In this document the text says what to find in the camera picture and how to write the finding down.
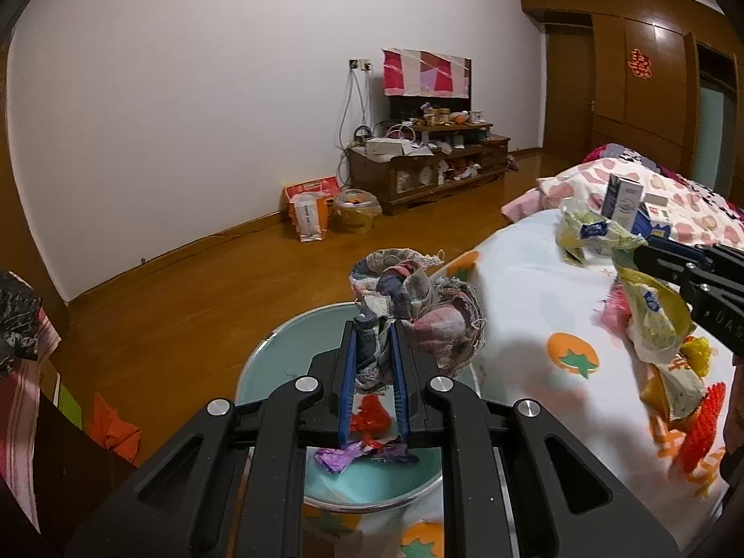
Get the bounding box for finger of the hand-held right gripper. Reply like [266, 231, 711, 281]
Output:
[647, 236, 744, 268]
[633, 244, 699, 284]

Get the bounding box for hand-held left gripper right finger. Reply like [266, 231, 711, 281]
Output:
[389, 321, 681, 558]

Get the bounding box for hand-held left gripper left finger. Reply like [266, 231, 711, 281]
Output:
[64, 319, 357, 558]

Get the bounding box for pink cellophane wrapper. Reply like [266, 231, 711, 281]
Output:
[598, 286, 636, 333]

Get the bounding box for light blue trash bin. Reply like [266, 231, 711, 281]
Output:
[239, 301, 486, 513]

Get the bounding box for yellow-green plastic bag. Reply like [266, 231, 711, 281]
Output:
[613, 267, 698, 362]
[555, 198, 647, 269]

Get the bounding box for patchwork cloth rag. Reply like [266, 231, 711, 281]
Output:
[349, 247, 486, 393]

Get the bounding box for red foam net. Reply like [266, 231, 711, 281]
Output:
[674, 382, 727, 472]

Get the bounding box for red crumpled wrapper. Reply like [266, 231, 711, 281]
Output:
[350, 394, 392, 437]

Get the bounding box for blue milk carton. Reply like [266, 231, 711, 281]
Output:
[631, 191, 678, 240]

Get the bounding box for purple crumpled wrapper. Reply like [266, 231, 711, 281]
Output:
[314, 440, 419, 474]

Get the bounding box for white tall carton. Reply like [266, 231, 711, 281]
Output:
[600, 173, 645, 227]

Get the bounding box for clear plastic bag red print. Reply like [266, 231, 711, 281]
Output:
[639, 354, 707, 426]

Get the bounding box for white blanket orange fruit print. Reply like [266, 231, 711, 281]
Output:
[302, 209, 744, 558]

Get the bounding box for white paper bag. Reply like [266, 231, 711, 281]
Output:
[289, 192, 326, 244]

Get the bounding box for yellow bucket in plastic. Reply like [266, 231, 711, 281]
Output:
[332, 189, 381, 234]

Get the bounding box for wooden TV cabinet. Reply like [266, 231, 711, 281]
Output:
[347, 122, 512, 217]

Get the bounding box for brown wooden wardrobe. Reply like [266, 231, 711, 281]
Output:
[517, 0, 744, 199]

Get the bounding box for brown wooden door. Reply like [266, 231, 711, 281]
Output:
[543, 26, 597, 155]

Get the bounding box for orange cardboard box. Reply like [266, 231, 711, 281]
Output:
[284, 176, 341, 222]

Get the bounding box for red paper decoration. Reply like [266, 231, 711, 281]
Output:
[626, 46, 653, 81]

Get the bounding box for orange cloth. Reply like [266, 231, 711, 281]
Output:
[87, 393, 142, 466]

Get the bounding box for white flat box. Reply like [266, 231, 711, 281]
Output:
[365, 138, 408, 158]

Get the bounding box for green board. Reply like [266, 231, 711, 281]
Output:
[53, 360, 83, 428]

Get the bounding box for black television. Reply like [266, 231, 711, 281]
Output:
[388, 93, 471, 123]

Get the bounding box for dark wooden furniture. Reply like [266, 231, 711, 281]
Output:
[0, 384, 137, 558]

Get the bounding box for pink patchwork cover cloth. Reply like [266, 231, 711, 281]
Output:
[382, 48, 473, 99]

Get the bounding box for pink striped cloth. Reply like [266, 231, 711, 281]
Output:
[0, 308, 62, 512]

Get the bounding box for black plastic bag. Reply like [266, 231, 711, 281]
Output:
[0, 270, 44, 376]

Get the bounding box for hanging grey cables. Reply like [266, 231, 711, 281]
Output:
[336, 70, 373, 152]

